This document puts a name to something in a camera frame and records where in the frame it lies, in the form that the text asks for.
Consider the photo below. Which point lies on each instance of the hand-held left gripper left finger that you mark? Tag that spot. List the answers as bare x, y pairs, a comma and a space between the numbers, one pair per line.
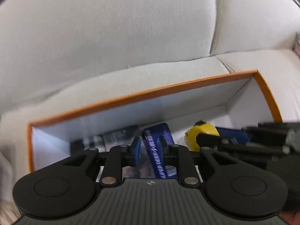
137, 150

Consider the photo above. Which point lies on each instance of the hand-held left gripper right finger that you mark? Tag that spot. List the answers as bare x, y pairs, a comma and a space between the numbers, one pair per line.
162, 146

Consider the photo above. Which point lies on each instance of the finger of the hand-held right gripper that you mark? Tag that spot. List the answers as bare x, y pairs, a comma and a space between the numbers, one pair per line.
234, 146
269, 131

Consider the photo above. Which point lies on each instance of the blue box with white print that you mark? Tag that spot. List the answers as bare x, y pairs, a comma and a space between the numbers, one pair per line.
152, 145

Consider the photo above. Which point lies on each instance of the plain blue box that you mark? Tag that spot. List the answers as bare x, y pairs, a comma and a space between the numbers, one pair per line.
232, 134

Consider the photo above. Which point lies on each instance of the yellow tape measure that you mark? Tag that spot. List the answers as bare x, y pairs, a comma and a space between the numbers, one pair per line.
201, 129

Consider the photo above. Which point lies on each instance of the orange cardboard box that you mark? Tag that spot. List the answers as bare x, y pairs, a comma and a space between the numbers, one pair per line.
145, 96

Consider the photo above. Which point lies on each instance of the plaid patterned case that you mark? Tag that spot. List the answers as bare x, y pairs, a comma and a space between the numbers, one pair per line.
112, 137

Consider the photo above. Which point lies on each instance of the beige sofa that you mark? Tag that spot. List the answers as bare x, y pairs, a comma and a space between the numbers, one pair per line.
117, 39

